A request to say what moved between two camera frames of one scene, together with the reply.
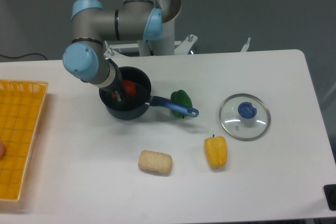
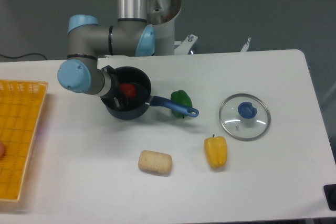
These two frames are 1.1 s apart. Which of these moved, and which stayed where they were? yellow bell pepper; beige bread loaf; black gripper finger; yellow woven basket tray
Moved: black gripper finger
Stayed: yellow woven basket tray; yellow bell pepper; beige bread loaf
